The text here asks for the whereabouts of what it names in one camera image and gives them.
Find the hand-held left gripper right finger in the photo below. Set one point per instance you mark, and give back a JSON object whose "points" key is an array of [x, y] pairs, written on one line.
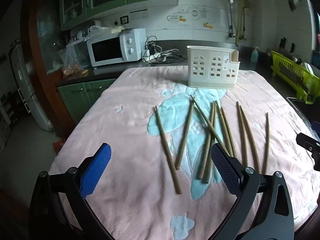
{"points": [[226, 170]]}

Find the fruit wall sticker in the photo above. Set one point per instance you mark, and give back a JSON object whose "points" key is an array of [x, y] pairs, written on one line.
{"points": [[183, 18]]}

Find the grey refrigerator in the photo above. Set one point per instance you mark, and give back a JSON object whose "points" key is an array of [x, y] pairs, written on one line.
{"points": [[30, 92]]}

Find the white microwave oven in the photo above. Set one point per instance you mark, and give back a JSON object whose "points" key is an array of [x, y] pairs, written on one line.
{"points": [[130, 45]]}

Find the pink blanket with blue print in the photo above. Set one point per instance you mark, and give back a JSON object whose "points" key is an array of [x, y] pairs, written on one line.
{"points": [[125, 142]]}

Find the white power strip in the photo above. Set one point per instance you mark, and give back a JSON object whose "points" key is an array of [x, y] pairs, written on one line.
{"points": [[156, 56]]}

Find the cream box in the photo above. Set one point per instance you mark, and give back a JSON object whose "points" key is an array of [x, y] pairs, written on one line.
{"points": [[117, 30]]}

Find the black wall socket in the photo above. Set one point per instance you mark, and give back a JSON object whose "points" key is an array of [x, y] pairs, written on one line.
{"points": [[124, 20]]}

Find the red floor item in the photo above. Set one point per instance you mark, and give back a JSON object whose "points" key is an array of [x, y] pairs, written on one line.
{"points": [[58, 145]]}

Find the steel sink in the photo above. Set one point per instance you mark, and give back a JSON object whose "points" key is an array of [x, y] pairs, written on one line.
{"points": [[303, 110]]}

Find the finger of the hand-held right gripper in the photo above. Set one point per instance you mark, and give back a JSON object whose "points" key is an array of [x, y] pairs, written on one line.
{"points": [[317, 161], [306, 141]]}

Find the spread of wooden chopsticks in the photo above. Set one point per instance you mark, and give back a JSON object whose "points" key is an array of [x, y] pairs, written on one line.
{"points": [[167, 152]]}

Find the green base cabinet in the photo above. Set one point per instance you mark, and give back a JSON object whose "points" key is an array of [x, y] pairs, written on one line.
{"points": [[75, 97]]}

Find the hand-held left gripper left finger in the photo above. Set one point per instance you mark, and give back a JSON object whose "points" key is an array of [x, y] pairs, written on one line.
{"points": [[97, 170]]}

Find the grey water pipe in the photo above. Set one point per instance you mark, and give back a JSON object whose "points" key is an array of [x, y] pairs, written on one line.
{"points": [[231, 17]]}

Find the white wall label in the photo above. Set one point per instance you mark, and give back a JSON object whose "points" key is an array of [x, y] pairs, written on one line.
{"points": [[138, 14]]}

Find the blue soap bottle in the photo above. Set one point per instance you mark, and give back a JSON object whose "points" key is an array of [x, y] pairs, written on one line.
{"points": [[254, 56]]}

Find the cream plastic utensil holder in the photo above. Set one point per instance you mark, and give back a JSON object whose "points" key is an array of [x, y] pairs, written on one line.
{"points": [[200, 80]]}

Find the clear plastic bag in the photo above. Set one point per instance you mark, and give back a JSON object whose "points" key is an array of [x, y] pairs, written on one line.
{"points": [[72, 60]]}

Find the green plastic dish rack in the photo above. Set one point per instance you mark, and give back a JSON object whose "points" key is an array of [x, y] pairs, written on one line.
{"points": [[300, 80]]}

